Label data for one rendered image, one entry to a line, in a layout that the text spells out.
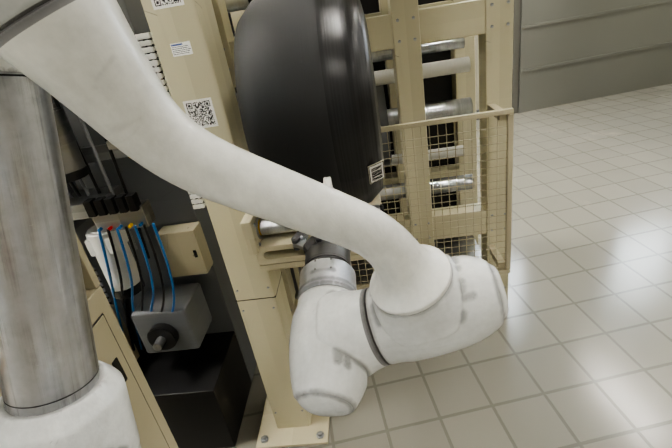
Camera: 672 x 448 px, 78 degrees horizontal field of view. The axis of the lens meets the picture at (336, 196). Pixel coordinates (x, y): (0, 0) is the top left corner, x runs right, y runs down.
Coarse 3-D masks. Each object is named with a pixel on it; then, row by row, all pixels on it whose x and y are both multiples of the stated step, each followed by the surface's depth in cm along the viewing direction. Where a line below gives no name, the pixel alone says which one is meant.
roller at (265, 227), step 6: (378, 204) 110; (258, 222) 112; (264, 222) 112; (270, 222) 111; (258, 228) 112; (264, 228) 111; (270, 228) 111; (276, 228) 111; (282, 228) 111; (288, 228) 111; (264, 234) 112; (270, 234) 113
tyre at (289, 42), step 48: (288, 0) 91; (336, 0) 89; (240, 48) 89; (288, 48) 85; (336, 48) 84; (240, 96) 89; (288, 96) 85; (336, 96) 84; (288, 144) 88; (336, 144) 88
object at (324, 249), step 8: (312, 240) 71; (304, 248) 70; (312, 248) 66; (320, 248) 65; (328, 248) 65; (336, 248) 66; (344, 248) 67; (312, 256) 65; (320, 256) 64; (328, 256) 64; (336, 256) 64; (344, 256) 65
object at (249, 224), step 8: (248, 216) 110; (240, 224) 107; (248, 224) 107; (256, 224) 111; (248, 232) 108; (256, 232) 111; (248, 240) 109; (256, 240) 110; (248, 248) 110; (256, 248) 110
